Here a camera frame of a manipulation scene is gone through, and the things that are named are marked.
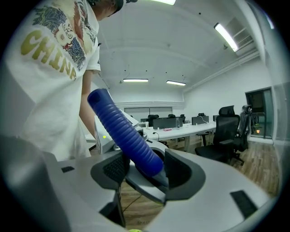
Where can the person's head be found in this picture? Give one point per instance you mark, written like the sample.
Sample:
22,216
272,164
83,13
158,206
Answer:
105,10

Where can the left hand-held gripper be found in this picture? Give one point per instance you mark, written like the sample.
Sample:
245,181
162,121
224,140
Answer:
105,140

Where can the dark glass balcony door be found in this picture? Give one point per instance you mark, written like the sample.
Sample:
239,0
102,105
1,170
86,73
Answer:
258,104

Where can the wooden floor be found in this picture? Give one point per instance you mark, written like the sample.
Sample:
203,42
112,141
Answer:
256,163

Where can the black mesh office chair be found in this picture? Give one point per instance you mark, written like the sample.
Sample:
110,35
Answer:
226,129

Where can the clear plastic bottle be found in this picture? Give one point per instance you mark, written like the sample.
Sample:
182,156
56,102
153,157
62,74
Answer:
177,124

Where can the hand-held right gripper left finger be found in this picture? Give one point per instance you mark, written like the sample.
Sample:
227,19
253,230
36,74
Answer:
86,188

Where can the person's left forearm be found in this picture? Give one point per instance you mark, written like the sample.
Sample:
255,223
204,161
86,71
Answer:
87,102

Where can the person's white printed t-shirt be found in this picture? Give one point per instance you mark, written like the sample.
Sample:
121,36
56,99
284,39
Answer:
49,102

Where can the long ceiling light panel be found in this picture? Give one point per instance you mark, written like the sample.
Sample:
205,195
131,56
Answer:
165,1
175,83
135,80
226,37

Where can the ceiling air vent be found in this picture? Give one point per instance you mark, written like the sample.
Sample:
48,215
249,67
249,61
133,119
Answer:
243,37

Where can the blue mop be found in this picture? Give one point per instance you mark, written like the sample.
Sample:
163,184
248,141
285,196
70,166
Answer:
127,133

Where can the long white curved desk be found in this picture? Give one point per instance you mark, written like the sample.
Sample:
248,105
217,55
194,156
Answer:
181,133

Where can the grey jacket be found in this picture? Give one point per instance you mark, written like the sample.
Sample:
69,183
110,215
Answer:
244,122

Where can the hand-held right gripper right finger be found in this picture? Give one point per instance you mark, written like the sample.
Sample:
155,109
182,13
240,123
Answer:
215,185

